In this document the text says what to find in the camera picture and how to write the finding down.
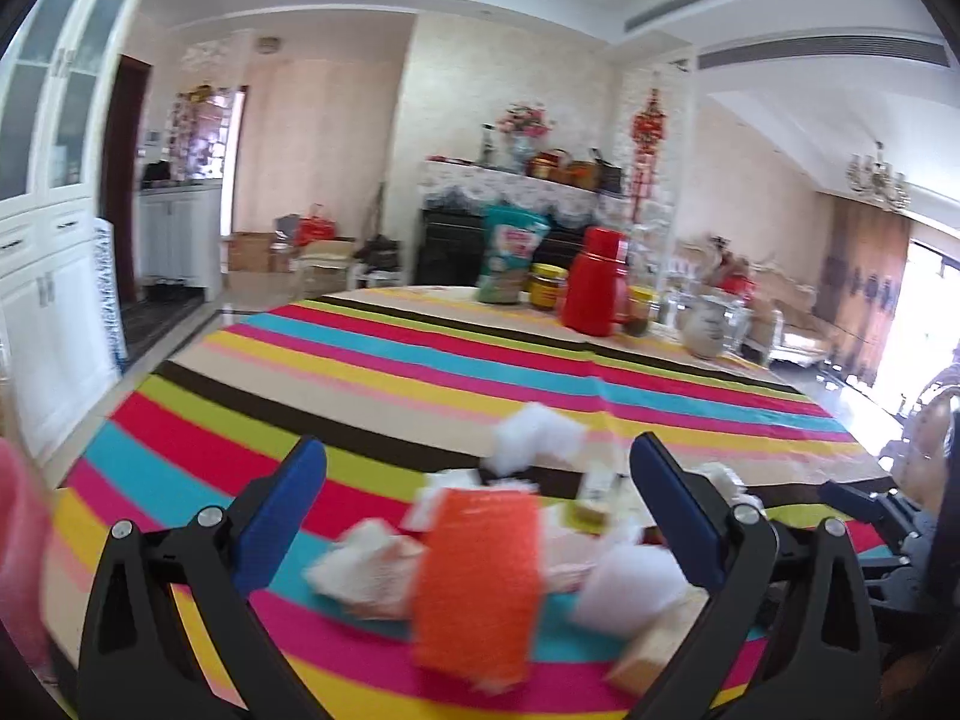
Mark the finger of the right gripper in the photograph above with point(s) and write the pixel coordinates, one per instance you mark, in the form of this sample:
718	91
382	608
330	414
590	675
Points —
881	509

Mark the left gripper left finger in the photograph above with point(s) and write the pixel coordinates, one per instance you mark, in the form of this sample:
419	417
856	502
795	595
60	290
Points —
170	631

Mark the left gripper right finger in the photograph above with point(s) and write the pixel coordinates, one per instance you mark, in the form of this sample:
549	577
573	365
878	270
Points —
821	654

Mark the beige cardboard box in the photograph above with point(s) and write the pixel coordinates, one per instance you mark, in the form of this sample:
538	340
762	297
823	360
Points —
647	656

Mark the large white foam block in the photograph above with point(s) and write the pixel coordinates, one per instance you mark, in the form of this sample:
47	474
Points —
628	589

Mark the printed paper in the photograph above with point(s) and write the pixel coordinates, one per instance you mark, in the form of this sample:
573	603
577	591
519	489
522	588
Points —
371	570

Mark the orange foam net front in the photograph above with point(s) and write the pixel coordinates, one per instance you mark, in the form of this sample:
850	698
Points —
478	589

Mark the pink lined trash bin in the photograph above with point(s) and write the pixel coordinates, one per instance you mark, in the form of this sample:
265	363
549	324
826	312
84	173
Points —
24	530

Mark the tufted beige chair right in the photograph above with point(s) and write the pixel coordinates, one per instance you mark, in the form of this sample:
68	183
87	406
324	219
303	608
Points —
922	455

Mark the brown curtain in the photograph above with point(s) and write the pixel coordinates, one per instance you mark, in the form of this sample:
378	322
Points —
861	283

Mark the white ceramic pitcher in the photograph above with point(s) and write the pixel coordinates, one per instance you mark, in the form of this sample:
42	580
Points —
709	325

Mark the cream ornate sofa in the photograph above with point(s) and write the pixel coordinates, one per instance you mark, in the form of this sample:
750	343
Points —
773	315

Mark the yellow-lid jar right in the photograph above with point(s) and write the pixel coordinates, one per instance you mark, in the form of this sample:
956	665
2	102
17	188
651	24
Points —
643	309

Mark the yellow-lid jar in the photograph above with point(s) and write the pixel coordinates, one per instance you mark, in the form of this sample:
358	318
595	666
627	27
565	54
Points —
546	285
643	309

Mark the chandelier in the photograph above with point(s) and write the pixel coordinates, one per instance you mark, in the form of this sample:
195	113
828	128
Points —
873	178

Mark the red thermos jug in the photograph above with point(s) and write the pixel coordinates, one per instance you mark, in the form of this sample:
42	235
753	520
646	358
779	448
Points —
596	287

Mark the striped colourful tablecloth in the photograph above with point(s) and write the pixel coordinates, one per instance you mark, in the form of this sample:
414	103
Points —
400	383

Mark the yellow-lid jar left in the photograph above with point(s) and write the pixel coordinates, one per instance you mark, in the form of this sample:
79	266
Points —
546	285

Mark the black handbag on piano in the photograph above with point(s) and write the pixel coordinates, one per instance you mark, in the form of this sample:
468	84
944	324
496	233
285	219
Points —
609	178

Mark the cardboard box on floor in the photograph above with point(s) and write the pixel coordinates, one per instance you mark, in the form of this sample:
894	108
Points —
250	251

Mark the red chinese knot ornament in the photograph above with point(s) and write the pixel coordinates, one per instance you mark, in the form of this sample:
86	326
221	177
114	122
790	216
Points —
647	133

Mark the cream side chair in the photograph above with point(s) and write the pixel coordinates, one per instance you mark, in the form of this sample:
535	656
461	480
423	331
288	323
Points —
330	266

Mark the teal snack bag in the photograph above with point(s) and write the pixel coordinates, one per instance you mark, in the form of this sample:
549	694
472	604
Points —
511	236

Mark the white low shoe cabinet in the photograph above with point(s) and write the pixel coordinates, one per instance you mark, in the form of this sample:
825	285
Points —
178	231

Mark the wicker basket on piano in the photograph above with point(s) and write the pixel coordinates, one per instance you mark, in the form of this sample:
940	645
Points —
551	165

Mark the red gift bag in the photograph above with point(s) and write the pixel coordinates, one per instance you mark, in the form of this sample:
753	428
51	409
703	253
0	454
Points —
317	225

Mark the flower vase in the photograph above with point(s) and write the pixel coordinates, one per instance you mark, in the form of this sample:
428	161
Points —
524	126

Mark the black piano with lace cover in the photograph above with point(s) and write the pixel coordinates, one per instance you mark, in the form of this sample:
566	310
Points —
462	205

